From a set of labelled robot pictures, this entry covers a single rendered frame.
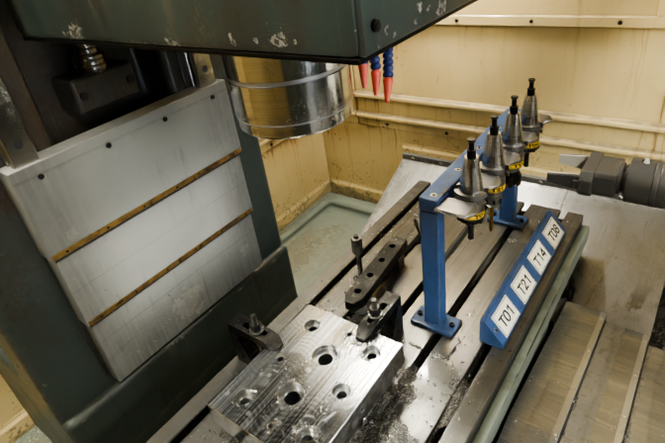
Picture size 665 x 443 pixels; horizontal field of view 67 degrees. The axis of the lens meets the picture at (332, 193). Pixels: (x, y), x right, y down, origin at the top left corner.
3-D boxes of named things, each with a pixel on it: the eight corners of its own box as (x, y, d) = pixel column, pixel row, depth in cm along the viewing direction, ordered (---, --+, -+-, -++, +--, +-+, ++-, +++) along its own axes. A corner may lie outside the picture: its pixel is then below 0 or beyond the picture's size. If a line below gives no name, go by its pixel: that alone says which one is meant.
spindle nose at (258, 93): (281, 93, 78) (266, 13, 72) (374, 99, 70) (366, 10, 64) (214, 134, 66) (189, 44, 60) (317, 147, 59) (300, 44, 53)
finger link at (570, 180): (548, 168, 102) (581, 174, 99) (546, 182, 104) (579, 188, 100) (545, 172, 101) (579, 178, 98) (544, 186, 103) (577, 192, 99)
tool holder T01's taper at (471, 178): (462, 181, 97) (462, 149, 93) (485, 184, 95) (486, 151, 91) (456, 193, 93) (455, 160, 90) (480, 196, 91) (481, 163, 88)
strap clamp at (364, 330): (404, 333, 108) (399, 280, 101) (371, 376, 100) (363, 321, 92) (390, 327, 110) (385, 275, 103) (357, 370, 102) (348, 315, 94)
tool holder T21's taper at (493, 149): (490, 156, 104) (490, 126, 101) (509, 161, 101) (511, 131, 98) (477, 164, 102) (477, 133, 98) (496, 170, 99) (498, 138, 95)
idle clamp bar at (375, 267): (409, 259, 130) (408, 239, 126) (361, 326, 112) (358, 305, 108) (392, 254, 132) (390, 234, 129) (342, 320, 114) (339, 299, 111)
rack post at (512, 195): (528, 220, 138) (536, 120, 123) (522, 230, 134) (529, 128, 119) (493, 212, 143) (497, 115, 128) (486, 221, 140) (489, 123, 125)
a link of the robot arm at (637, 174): (595, 137, 104) (663, 145, 97) (590, 178, 109) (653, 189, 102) (579, 163, 96) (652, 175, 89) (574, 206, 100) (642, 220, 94)
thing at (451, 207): (483, 208, 91) (483, 204, 91) (471, 222, 88) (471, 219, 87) (447, 199, 95) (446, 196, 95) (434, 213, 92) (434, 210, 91)
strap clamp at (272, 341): (294, 373, 103) (280, 320, 95) (283, 385, 101) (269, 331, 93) (248, 349, 110) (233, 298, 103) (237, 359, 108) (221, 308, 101)
